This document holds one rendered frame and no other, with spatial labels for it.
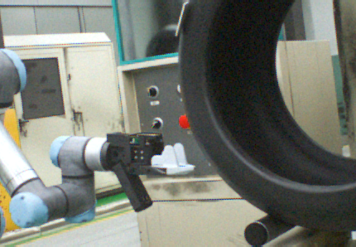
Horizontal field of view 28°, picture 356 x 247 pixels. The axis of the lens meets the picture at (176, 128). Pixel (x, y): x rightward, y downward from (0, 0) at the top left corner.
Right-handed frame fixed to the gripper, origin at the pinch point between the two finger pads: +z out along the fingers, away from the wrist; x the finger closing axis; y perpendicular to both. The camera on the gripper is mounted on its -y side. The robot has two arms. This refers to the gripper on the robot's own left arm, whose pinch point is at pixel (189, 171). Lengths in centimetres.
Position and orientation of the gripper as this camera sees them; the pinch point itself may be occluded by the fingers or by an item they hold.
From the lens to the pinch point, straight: 146.6
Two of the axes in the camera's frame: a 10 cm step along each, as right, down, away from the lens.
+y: -0.3, -9.9, -1.2
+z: 8.4, 0.4, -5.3
